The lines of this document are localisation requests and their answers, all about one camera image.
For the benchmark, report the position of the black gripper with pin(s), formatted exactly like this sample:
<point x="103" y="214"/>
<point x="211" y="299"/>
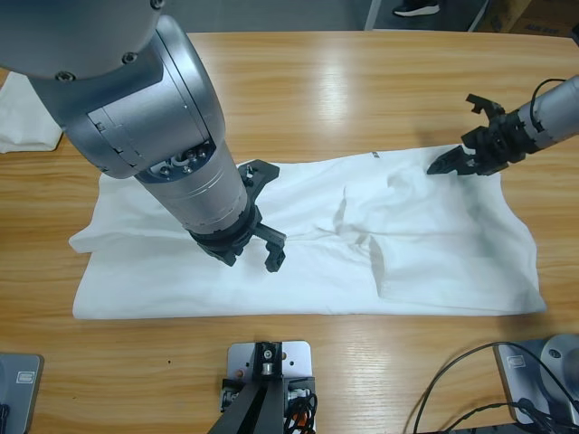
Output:
<point x="506" y="140"/>
<point x="226" y="244"/>

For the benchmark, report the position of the white t-shirt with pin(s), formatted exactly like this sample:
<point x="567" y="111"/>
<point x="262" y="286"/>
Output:
<point x="316" y="271"/>

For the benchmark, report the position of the grey metal leg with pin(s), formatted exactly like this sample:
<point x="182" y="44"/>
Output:
<point x="479" y="16"/>

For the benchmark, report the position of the black sneaker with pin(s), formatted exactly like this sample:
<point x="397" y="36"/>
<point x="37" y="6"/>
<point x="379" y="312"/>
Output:
<point x="414" y="8"/>

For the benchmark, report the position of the cardboard box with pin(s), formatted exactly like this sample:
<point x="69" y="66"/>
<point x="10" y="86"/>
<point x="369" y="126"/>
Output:
<point x="534" y="13"/>

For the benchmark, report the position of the white metal leg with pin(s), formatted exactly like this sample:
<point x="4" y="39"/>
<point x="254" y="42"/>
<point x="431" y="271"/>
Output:
<point x="374" y="13"/>

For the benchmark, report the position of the folded white cloth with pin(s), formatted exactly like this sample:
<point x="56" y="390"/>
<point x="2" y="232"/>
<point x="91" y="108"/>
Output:
<point x="22" y="122"/>

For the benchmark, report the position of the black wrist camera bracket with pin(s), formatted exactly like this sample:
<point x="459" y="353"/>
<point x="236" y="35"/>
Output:
<point x="262" y="174"/>
<point x="486" y="105"/>

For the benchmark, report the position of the white mount block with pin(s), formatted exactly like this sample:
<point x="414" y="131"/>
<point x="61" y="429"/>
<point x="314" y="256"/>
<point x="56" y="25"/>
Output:
<point x="298" y="361"/>

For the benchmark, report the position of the grey base plate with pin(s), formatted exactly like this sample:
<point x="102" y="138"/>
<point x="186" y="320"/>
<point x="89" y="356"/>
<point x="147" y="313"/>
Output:
<point x="22" y="393"/>
<point x="513" y="375"/>

